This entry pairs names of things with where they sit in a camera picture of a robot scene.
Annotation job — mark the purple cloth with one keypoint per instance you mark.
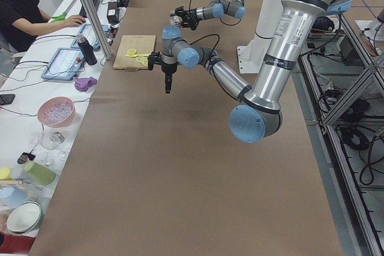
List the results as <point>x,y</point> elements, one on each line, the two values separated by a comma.
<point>82,84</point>

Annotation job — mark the white green bowl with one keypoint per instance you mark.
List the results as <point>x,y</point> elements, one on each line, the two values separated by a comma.
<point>25,218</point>

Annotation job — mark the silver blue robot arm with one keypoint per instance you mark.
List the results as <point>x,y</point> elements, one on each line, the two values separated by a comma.
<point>228,1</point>
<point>258,114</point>

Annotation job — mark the blue teach pendant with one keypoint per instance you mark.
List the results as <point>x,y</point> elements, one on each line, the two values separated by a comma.
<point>87,31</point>
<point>64,65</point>

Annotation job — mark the pink bowl with ice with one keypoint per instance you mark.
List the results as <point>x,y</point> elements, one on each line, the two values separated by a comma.
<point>57,112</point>

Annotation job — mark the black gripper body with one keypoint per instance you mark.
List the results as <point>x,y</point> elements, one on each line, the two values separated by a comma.
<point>167,69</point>
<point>190,15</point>

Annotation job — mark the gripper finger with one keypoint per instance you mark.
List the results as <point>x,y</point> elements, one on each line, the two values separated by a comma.
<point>169,82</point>

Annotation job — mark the green tumbler cup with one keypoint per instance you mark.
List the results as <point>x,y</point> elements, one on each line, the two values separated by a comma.
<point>40,174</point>

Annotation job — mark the yellow plastic knife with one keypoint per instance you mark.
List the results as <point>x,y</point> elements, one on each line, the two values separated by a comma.
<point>137,55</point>

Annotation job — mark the black smartphone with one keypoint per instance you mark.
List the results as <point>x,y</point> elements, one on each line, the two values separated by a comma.
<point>6,99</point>

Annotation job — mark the aluminium frame post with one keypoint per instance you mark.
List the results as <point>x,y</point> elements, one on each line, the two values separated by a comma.
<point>96,25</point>

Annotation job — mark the blue teach pendant near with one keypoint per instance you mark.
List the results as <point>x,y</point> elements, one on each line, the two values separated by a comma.
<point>64,65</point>

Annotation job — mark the light blue cup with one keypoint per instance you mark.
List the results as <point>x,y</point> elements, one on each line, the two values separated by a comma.
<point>13,197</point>

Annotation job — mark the white camera post base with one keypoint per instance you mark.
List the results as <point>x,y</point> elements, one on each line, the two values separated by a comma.
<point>250,57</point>

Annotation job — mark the clear glass sauce bottle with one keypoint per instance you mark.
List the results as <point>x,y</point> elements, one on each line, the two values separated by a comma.
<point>176,21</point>

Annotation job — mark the clear wine glass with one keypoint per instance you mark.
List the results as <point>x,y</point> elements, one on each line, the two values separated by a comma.
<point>50,140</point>

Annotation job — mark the yellow cup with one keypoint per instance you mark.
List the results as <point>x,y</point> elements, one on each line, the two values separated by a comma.
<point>5,173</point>

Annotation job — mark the seated person black shirt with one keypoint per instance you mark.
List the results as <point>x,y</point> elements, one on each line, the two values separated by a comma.
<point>22,21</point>

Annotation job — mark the black water bottle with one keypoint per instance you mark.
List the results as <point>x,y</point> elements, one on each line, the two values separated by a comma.
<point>86,49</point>

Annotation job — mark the blue teach pendant far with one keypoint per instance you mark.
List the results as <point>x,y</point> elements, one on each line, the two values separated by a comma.
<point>87,31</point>

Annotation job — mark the bamboo cutting board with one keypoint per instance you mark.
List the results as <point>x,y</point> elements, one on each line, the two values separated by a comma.
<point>142,43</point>

